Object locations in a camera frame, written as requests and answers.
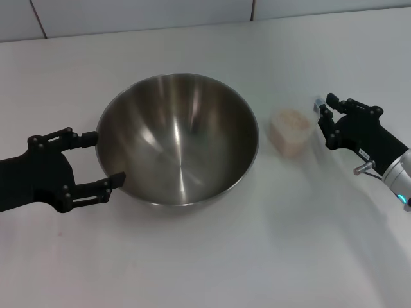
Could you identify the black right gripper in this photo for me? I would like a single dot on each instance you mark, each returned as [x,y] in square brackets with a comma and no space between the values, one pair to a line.
[366,134]

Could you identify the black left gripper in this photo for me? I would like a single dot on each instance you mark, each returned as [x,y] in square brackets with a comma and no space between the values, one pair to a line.
[35,179]

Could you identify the stainless steel mixing bowl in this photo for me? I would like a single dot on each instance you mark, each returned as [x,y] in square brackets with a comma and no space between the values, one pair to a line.
[180,141]

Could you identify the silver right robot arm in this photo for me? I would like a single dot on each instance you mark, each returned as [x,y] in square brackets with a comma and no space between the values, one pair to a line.
[399,173]

